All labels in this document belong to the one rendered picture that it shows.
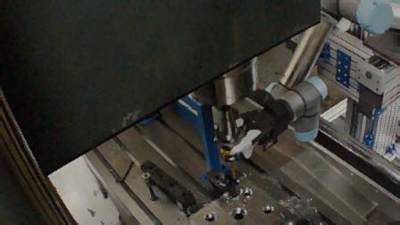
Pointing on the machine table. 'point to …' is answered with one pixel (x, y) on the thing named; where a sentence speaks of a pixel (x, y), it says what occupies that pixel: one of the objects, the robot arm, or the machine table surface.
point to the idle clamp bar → (169, 185)
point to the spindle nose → (229, 86)
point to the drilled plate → (244, 209)
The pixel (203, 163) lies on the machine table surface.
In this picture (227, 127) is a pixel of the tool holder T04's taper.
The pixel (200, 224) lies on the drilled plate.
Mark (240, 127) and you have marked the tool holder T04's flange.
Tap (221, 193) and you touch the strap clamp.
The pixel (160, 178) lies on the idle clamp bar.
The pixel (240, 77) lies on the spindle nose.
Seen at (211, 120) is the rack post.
